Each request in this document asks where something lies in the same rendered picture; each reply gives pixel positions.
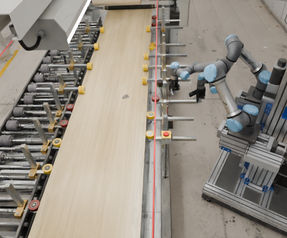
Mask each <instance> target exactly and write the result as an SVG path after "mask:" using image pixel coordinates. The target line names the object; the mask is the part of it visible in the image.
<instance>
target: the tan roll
mask: <svg viewBox="0 0 287 238"><path fill-rule="evenodd" d="M142 1H157V0H91V1H90V3H92V4H93V6H103V5H134V4H141V3H142Z"/></svg>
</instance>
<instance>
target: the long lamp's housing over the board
mask: <svg viewBox="0 0 287 238"><path fill-rule="evenodd" d="M87 2H88V0H52V1H51V2H50V4H49V5H48V6H47V8H46V9H45V10H44V11H43V12H42V14H41V15H40V16H39V17H38V19H37V20H36V21H35V23H34V24H33V25H32V26H31V28H30V29H29V30H28V31H27V33H26V34H25V35H24V37H23V38H22V41H23V42H24V44H25V45H26V46H27V47H32V46H34V45H35V44H36V41H37V38H36V34H37V32H39V31H40V30H42V31H44V32H45V37H44V38H43V39H42V40H41V41H40V44H39V46H38V47H37V48H36V49H35V50H34V51H37V50H69V49H70V47H69V44H68V38H69V36H70V34H71V32H72V30H73V28H74V26H75V25H76V23H77V21H78V19H79V17H80V15H81V13H82V11H83V9H84V7H85V5H86V4H87Z"/></svg>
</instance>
